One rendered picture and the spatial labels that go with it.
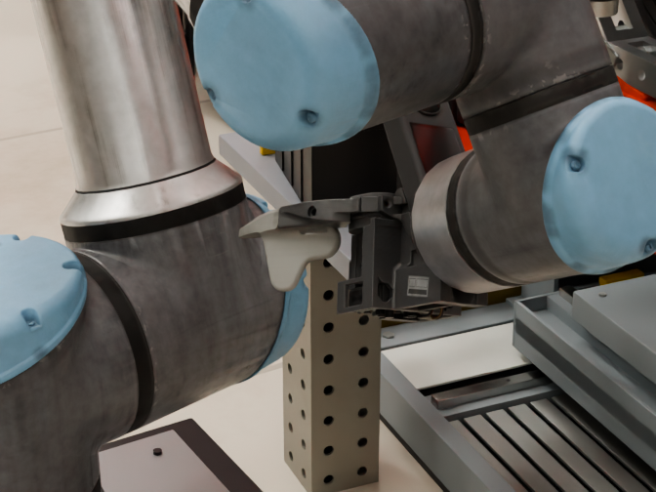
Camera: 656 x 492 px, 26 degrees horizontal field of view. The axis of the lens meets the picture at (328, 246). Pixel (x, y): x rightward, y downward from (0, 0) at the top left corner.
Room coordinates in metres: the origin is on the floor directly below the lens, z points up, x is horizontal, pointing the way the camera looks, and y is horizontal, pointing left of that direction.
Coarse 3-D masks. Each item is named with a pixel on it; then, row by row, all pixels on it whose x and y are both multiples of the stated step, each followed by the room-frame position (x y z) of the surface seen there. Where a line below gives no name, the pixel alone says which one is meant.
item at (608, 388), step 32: (576, 288) 1.90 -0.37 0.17; (544, 320) 1.84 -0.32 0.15; (544, 352) 1.78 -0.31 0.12; (576, 352) 1.71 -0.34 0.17; (608, 352) 1.72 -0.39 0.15; (576, 384) 1.70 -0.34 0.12; (608, 384) 1.63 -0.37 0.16; (640, 384) 1.65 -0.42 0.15; (608, 416) 1.63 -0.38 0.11; (640, 416) 1.56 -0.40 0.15; (640, 448) 1.56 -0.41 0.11
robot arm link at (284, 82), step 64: (192, 0) 0.71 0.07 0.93; (256, 0) 0.66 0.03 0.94; (320, 0) 0.66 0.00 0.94; (384, 0) 0.68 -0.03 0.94; (448, 0) 0.71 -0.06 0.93; (256, 64) 0.66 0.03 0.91; (320, 64) 0.64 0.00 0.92; (384, 64) 0.66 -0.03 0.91; (448, 64) 0.70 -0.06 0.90; (256, 128) 0.67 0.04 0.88; (320, 128) 0.65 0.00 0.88
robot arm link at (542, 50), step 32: (480, 0) 0.72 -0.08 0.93; (512, 0) 0.73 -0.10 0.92; (544, 0) 0.75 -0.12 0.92; (576, 0) 0.76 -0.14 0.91; (512, 32) 0.73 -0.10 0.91; (544, 32) 0.74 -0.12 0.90; (576, 32) 0.75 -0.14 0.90; (480, 64) 0.72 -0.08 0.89; (512, 64) 0.74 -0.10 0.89; (544, 64) 0.74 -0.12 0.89; (576, 64) 0.74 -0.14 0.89; (608, 64) 0.77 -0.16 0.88; (480, 96) 0.75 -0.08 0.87; (512, 96) 0.74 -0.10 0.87; (544, 96) 0.73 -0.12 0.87; (576, 96) 0.73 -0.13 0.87; (480, 128) 0.75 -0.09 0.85
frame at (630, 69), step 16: (624, 0) 1.71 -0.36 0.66; (624, 16) 1.71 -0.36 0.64; (608, 32) 1.67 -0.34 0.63; (624, 32) 1.68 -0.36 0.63; (640, 32) 1.69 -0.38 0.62; (608, 48) 1.65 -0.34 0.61; (624, 48) 1.64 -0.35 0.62; (640, 48) 1.66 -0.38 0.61; (624, 64) 1.63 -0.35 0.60; (640, 64) 1.60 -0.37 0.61; (624, 80) 1.62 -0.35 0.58; (640, 80) 1.60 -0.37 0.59
